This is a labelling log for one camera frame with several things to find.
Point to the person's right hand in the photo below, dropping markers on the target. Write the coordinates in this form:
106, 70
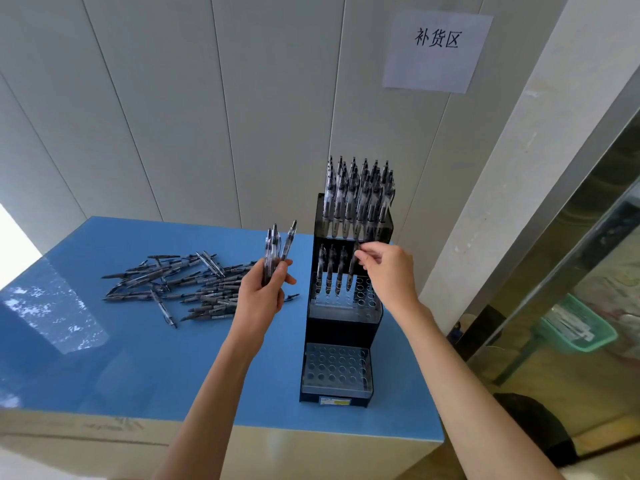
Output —
392, 274

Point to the person's left hand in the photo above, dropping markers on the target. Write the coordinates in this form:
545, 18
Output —
257, 304

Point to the black transparent pen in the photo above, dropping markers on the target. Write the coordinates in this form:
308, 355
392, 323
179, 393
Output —
341, 267
275, 247
288, 239
267, 254
353, 267
320, 267
330, 267

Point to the pile of black pens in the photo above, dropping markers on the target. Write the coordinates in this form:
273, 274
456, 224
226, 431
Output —
215, 294

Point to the black tiered pen display stand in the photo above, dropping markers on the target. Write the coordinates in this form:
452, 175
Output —
340, 329

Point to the row of black pens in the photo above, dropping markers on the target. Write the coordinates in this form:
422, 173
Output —
345, 194

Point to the person's right forearm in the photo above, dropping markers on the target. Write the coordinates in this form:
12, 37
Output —
475, 394

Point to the person's left forearm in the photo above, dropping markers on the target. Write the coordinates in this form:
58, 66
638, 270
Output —
205, 414

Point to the blue table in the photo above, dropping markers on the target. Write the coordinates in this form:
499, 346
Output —
150, 369

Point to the steel framed glass partition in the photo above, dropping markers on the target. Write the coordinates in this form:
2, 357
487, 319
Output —
575, 219

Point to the white paper sign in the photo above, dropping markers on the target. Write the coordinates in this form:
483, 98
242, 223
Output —
435, 69

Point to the black round object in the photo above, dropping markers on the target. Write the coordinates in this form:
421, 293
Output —
535, 429

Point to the green plastic basket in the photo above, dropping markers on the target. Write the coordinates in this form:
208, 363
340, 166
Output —
607, 337

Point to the dark framed glass door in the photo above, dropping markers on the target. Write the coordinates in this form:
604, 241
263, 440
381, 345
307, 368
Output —
12, 249

